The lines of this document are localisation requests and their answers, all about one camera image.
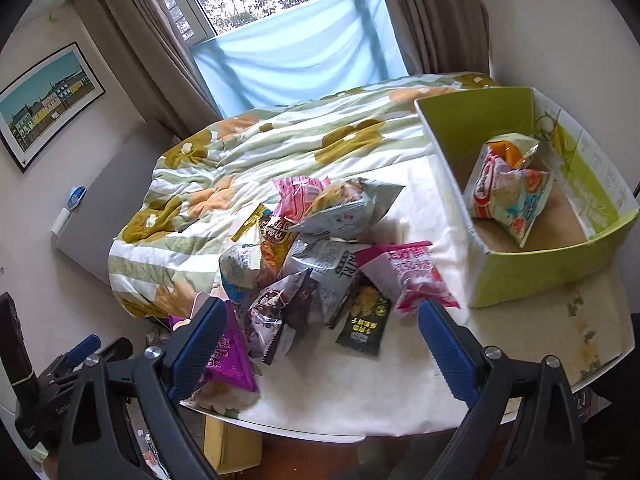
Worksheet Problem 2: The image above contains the floral striped blanket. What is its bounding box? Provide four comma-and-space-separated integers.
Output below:
109, 71, 501, 318

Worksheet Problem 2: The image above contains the pink white snack packet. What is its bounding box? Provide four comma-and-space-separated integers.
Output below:
357, 240, 461, 316

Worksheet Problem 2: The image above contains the framed house picture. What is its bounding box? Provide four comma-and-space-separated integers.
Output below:
0, 41, 107, 175

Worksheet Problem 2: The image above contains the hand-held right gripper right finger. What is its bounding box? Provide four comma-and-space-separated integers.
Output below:
418, 298, 587, 480

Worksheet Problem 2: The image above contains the green cardboard box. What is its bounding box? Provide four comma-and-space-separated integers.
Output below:
414, 86, 640, 309

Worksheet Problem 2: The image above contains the light blue cloth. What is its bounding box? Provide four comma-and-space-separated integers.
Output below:
189, 0, 408, 118

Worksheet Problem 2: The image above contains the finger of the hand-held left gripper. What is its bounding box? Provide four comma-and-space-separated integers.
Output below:
97, 337, 135, 367
47, 334, 103, 386

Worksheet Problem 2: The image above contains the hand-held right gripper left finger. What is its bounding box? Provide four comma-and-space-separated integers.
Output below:
57, 297, 228, 480

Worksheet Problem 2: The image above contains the dark purple snack packet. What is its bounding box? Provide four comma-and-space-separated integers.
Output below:
247, 267, 321, 366

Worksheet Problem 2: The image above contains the grey chip bag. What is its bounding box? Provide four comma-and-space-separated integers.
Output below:
287, 177, 406, 241

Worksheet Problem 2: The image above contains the brown curtain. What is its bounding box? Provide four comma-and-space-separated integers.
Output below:
85, 0, 223, 138
372, 0, 493, 78

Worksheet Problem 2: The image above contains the grey headboard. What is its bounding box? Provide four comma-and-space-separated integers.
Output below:
55, 119, 201, 286

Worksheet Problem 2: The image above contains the grey bag with black label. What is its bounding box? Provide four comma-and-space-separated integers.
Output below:
282, 237, 373, 331

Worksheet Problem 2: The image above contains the gold snack packet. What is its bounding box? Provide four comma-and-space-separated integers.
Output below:
231, 204, 271, 242

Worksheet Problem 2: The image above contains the orange white snack packet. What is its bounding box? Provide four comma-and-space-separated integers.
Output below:
485, 131, 542, 170

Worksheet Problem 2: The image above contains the pink striped snack packet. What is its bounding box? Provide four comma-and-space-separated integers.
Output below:
270, 176, 331, 223

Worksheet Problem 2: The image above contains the red white blue snack packet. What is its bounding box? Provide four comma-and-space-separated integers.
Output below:
462, 142, 555, 248

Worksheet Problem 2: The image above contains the orange brown snack packet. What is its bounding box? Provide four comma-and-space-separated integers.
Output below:
257, 215, 296, 286

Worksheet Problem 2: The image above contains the dark green cracker packet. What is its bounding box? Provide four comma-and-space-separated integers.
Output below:
335, 277, 392, 358

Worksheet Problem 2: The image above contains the magenta snack packet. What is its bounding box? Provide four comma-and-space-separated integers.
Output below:
167, 300, 260, 393

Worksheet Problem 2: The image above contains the yellow box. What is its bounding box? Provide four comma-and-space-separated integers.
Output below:
202, 415, 263, 476

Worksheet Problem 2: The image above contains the white wall switch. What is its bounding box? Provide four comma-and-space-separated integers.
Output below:
50, 208, 72, 236

